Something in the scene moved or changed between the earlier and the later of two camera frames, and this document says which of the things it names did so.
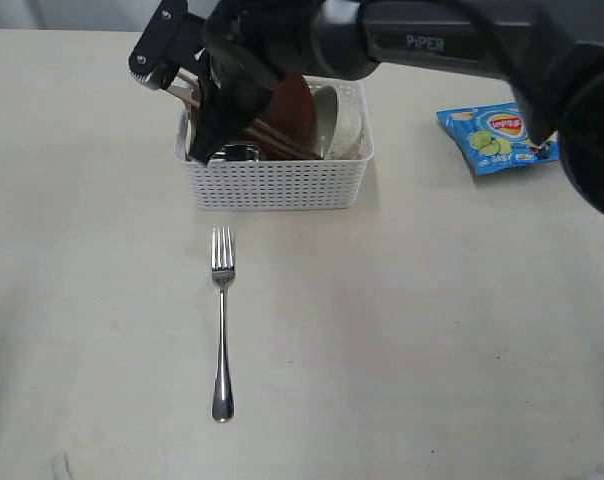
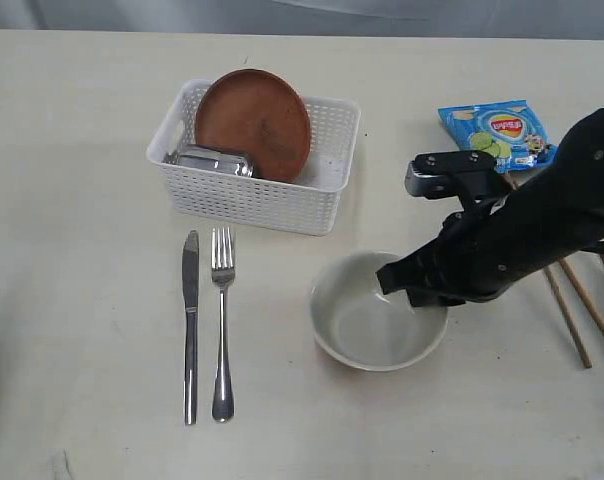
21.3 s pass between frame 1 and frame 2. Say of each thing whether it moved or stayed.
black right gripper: moved
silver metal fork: stayed
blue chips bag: stayed
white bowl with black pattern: moved
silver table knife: moved
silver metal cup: moved
